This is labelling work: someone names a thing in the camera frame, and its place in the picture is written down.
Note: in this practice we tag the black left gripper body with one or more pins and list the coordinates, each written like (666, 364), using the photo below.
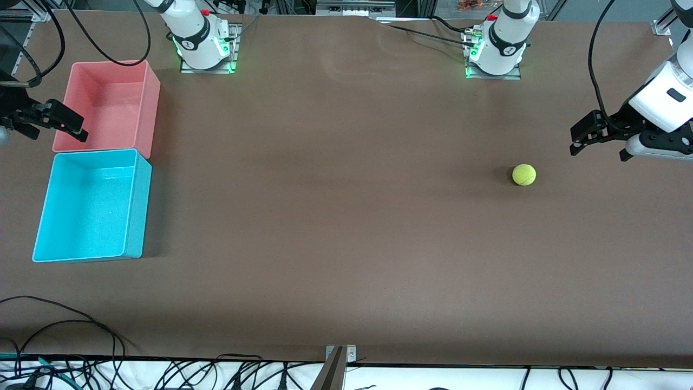
(622, 120)

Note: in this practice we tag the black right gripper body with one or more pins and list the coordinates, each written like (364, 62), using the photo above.
(12, 104)

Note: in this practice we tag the yellow-green tennis ball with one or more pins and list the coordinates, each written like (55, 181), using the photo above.
(524, 175)

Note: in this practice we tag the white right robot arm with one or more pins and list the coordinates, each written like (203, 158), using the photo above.
(197, 38)

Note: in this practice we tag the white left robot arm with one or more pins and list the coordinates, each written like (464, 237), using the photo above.
(506, 43)

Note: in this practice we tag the pink plastic bin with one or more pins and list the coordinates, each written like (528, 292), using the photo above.
(116, 108)

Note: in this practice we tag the blue plastic bin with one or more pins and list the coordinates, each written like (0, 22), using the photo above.
(86, 211)

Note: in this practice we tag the orange objects pile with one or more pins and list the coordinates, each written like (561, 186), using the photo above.
(471, 5)

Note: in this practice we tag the grey metal device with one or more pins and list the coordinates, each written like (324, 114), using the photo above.
(352, 8)

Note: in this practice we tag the grey metal bar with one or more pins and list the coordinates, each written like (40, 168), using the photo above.
(330, 376)

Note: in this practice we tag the aluminium frame corner bracket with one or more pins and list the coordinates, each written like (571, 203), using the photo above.
(42, 13)
(660, 27)

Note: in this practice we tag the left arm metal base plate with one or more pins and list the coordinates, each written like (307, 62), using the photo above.
(511, 76)

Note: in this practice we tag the small metal bracket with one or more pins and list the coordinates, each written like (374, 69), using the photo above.
(352, 355)

